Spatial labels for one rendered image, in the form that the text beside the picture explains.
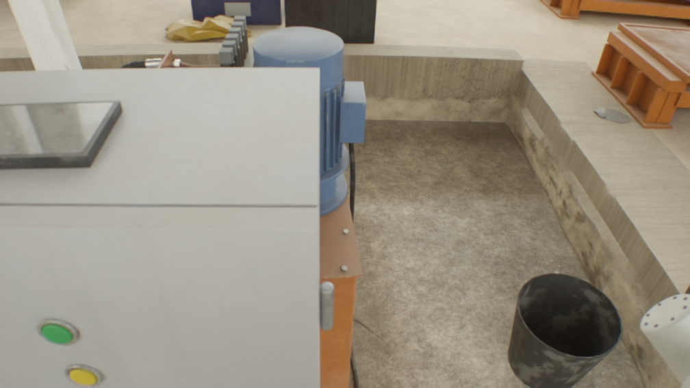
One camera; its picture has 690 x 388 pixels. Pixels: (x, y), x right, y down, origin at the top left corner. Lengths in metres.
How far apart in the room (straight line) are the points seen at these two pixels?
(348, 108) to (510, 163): 1.67
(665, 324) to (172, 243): 0.48
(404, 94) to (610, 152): 1.15
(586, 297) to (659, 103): 1.18
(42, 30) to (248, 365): 0.76
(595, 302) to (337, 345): 0.88
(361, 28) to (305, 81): 2.45
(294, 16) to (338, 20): 0.24
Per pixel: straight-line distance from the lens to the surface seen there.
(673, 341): 0.59
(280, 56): 1.06
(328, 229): 1.23
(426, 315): 1.85
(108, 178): 0.35
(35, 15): 1.00
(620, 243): 2.04
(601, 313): 1.79
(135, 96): 0.45
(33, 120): 0.43
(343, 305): 1.22
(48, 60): 1.03
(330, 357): 1.39
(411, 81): 2.81
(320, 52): 1.07
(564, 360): 1.58
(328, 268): 1.13
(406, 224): 2.18
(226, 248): 0.30
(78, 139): 0.38
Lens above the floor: 1.44
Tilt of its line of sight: 39 degrees down
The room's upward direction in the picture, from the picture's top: 2 degrees clockwise
